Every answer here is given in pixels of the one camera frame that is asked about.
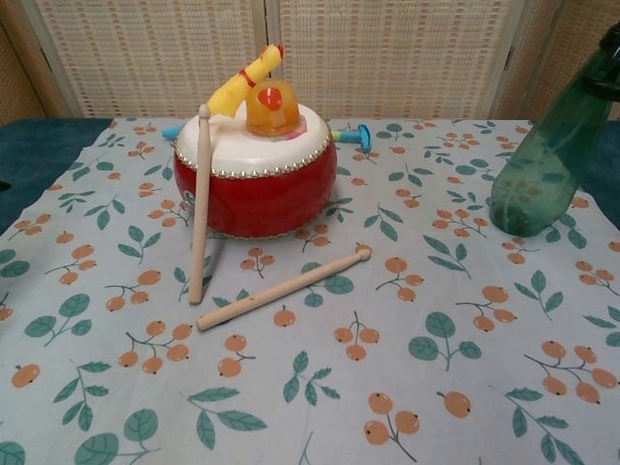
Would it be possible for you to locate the green plastic spray bottle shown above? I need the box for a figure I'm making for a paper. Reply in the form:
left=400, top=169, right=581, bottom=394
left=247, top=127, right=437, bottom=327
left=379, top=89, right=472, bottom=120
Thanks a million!
left=489, top=21, right=620, bottom=238

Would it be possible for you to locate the woven bamboo folding screen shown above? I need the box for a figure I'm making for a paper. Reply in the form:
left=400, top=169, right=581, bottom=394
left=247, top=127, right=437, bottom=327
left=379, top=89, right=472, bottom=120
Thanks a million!
left=0, top=0, right=620, bottom=122

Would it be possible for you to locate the floral printed tablecloth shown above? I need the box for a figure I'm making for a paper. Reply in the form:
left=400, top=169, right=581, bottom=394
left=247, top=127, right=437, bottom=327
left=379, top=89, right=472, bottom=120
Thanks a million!
left=0, top=117, right=620, bottom=465

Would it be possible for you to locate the yellow rubber chicken toy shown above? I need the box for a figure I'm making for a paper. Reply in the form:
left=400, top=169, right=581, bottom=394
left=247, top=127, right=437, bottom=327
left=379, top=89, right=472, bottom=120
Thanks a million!
left=205, top=42, right=287, bottom=120

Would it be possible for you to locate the orange jelly cup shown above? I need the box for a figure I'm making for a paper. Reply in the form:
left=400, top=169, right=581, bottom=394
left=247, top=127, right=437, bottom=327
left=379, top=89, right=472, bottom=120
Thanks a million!
left=243, top=79, right=304, bottom=137

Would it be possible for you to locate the wooden drumstick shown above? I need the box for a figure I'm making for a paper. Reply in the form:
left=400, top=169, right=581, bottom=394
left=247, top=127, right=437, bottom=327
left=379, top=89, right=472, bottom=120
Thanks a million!
left=196, top=245, right=373, bottom=332
left=188, top=104, right=214, bottom=305

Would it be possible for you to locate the red toy drum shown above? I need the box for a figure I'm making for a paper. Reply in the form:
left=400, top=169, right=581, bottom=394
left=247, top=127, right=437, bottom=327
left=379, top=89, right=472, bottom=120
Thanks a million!
left=172, top=101, right=339, bottom=239

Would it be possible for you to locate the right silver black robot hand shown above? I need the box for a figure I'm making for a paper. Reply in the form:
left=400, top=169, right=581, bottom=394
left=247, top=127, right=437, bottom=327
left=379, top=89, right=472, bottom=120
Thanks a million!
left=583, top=79, right=620, bottom=98

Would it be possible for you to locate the blue green water squirter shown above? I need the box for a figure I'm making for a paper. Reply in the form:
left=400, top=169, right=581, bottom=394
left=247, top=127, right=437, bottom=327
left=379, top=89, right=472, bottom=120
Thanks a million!
left=162, top=123, right=373, bottom=155

